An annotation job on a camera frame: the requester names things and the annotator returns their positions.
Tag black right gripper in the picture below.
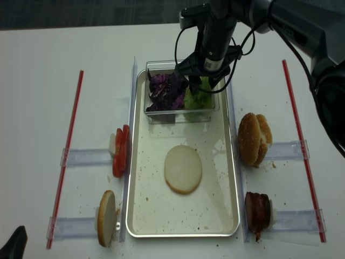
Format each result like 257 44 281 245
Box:
175 16 241 94

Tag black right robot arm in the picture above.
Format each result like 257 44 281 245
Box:
175 1 344 145

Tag green lettuce pile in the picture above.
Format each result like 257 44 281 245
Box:
183 86 213 122

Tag rear tomato slice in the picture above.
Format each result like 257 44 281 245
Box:
122 125 130 171

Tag tomato slice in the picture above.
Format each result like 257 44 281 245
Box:
113 128 124 178
122 125 130 171

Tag white tomato stopper block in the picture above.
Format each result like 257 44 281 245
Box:
108 133 116 157

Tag front tomato slice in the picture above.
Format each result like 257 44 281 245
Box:
113 128 124 178

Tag rear meat patty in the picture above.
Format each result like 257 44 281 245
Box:
259 194 271 230

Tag purple cabbage leaves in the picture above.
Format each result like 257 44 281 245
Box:
146 71 188 112

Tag clear plastic salad container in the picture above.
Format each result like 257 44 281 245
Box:
143 61 219 124

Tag front sesame bun top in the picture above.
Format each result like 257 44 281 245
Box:
237 113 261 166

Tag sesame bun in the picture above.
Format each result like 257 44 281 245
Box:
254 114 273 167
237 113 261 166

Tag left clear vertical divider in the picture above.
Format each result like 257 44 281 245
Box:
118 57 137 243

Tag clear vertical divider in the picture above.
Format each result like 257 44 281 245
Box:
118 57 137 243
226 80 251 243

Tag rear sesame bun top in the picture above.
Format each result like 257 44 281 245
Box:
254 114 273 167

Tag bottom bun on tray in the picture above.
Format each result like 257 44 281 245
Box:
164 145 202 194

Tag metal serving tray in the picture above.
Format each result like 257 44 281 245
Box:
126 71 240 238

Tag white patty stopper block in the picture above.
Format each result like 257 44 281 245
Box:
268 199 278 229

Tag right clear vertical divider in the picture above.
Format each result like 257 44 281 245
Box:
226 80 251 243

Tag upright bun half left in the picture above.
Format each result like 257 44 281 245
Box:
97 190 116 247

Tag left red tape line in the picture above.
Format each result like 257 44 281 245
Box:
46 70 84 250

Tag red tape line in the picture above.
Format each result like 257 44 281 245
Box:
46 70 84 250
282 59 327 243

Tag right red tape line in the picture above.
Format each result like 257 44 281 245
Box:
282 59 327 243

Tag black left gripper tip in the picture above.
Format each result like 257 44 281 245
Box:
0 226 27 259

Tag clear bun rail right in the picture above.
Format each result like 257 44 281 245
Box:
264 140 310 161

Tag clear bun rail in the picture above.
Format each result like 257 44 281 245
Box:
46 217 97 241
264 140 310 161

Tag clear tomato rail holder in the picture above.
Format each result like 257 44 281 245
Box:
60 148 113 167

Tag clear patty rail holder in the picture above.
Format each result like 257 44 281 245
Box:
268 209 327 232

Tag clear bun rail left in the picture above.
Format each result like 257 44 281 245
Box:
46 217 97 241

